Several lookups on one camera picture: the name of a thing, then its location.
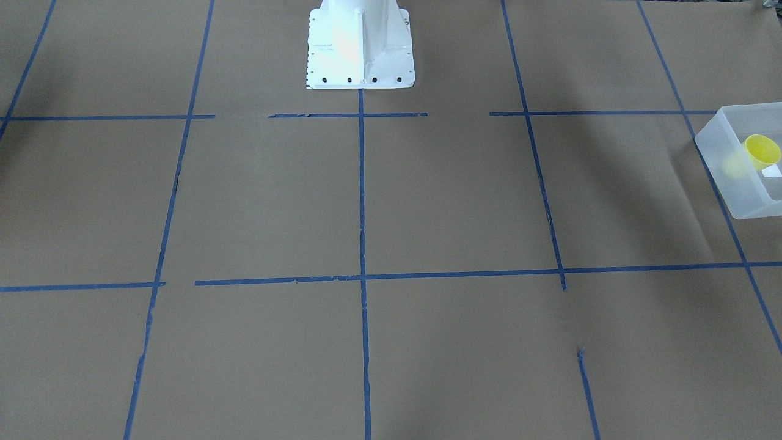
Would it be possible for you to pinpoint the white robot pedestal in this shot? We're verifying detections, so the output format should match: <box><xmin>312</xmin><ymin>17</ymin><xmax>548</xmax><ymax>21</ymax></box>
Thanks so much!
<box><xmin>305</xmin><ymin>1</ymin><xmax>416</xmax><ymax>90</ymax></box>

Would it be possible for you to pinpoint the white label sticker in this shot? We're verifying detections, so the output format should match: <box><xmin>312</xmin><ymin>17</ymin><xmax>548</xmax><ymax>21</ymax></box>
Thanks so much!
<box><xmin>759</xmin><ymin>164</ymin><xmax>782</xmax><ymax>178</ymax></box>

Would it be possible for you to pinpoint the yellow plastic cup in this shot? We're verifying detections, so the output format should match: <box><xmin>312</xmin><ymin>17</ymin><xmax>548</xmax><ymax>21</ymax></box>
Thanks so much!
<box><xmin>742</xmin><ymin>134</ymin><xmax>781</xmax><ymax>172</ymax></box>

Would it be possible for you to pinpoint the clear plastic storage box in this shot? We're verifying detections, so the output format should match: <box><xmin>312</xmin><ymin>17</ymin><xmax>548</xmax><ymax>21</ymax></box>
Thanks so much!
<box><xmin>695</xmin><ymin>102</ymin><xmax>781</xmax><ymax>219</ymax></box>

